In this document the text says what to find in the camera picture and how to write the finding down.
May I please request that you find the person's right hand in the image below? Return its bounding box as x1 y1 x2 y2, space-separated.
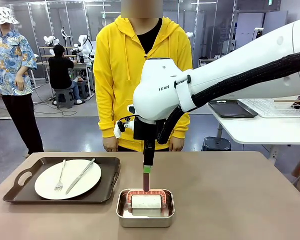
103 136 120 153

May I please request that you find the black braided cable conduit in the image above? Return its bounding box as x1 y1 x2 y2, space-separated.
156 49 300 146

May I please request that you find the wooden shelf workbench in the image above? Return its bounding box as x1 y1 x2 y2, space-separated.
37 44 93 88

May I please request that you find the white round plate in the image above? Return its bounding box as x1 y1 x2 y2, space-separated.
34 159 102 200

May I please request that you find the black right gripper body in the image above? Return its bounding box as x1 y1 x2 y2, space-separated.
133 116 157 151

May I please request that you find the seated person in black shirt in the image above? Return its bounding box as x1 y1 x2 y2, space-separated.
48 44 87 105

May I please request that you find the rectangular steel container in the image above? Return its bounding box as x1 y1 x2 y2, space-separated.
116 188 175 228

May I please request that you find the low shoe shelf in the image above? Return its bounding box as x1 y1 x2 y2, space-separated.
198 55 224 68

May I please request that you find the grey plastic stool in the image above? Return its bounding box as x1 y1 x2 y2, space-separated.
54 87 76 109
77 81 90 100

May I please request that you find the silver table knife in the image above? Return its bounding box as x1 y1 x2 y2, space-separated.
65 158 96 195

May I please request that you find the black stand with white box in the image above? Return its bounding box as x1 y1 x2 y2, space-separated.
252 26 265 41

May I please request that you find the silver fork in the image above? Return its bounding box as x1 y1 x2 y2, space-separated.
54 159 67 192

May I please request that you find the person's left forearm yellow sleeve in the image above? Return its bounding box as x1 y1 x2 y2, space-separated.
172 109 192 140

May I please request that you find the black metal stool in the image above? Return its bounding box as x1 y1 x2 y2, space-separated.
201 136 232 152

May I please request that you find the white patterned bucket hat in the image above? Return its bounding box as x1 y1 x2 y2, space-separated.
0 6 20 26

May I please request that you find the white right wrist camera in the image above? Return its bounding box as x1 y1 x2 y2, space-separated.
113 116 135 139

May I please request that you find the person's left hand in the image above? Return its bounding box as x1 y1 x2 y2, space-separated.
168 136 186 153

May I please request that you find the black tray with handles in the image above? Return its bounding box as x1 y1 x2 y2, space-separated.
208 99 259 119

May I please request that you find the white wire dish rack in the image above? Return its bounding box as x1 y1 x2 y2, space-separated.
239 97 300 119

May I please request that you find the white side table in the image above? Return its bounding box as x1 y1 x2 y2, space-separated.
206 98 300 166

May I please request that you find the person's right forearm yellow sleeve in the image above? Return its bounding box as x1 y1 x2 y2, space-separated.
96 98 119 140

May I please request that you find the figure in floral blue shirt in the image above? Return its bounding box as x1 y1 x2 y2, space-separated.
0 6 45 158

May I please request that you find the person in yellow hoodie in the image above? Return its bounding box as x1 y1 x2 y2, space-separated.
93 0 193 153

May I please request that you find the dark brown serving tray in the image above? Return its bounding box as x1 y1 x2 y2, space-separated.
2 156 121 205

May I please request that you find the pink handled lint roller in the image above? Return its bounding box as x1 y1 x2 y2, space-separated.
126 172 167 210

